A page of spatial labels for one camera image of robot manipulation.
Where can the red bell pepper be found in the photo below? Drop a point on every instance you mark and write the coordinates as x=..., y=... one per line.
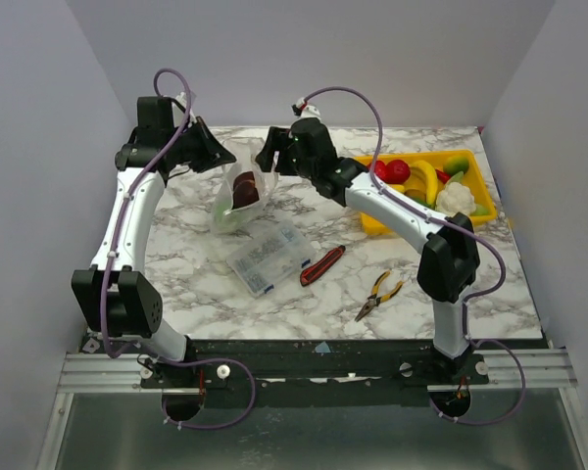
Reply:
x=380, y=170

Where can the red chili pepper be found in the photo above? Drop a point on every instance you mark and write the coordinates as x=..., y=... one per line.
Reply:
x=442, y=176

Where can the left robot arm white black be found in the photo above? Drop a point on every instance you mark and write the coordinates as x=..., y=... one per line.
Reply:
x=114, y=295

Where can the clear zip top bag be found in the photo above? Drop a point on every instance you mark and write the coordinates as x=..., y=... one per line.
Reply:
x=266, y=182

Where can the red tomato toy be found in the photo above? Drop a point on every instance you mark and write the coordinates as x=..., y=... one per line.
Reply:
x=397, y=172

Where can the red black utility knife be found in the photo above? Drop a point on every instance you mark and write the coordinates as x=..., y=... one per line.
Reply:
x=314, y=272

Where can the aluminium extrusion rail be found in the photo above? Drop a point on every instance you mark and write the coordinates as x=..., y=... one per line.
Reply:
x=532, y=369

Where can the dark purple mangosteen toy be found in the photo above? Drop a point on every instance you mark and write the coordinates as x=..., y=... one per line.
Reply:
x=245, y=178

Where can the dark red apple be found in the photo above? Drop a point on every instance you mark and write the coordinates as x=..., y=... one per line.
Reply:
x=245, y=196

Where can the green bell pepper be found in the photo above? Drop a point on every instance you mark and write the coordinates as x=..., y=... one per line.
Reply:
x=423, y=203

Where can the white cauliflower toy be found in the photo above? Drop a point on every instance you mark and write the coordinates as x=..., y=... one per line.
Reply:
x=454, y=198

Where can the yellow plastic tray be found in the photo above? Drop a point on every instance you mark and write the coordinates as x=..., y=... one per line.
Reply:
x=473, y=179

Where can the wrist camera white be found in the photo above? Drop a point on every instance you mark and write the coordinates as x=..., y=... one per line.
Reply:
x=304, y=109
x=179, y=107

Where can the clear screw organizer box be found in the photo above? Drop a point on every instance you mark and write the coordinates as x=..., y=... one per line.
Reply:
x=270, y=258

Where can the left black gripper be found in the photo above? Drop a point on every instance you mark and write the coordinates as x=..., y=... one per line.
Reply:
x=215, y=154

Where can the yellow banana toy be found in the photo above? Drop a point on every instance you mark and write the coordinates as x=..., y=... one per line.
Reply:
x=423, y=179

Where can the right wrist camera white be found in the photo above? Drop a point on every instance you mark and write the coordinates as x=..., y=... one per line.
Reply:
x=304, y=109

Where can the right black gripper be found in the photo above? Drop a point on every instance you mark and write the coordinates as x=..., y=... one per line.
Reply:
x=282, y=152

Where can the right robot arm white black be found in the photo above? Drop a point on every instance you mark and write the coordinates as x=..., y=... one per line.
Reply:
x=447, y=246

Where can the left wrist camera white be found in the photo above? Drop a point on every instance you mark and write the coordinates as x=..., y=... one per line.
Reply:
x=179, y=107

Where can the yellow handled pliers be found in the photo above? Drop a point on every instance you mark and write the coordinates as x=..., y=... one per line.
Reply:
x=375, y=298

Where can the green watermelon ball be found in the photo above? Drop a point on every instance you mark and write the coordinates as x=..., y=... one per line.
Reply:
x=220, y=218

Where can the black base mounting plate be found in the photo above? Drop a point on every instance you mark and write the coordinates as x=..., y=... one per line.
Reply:
x=307, y=373

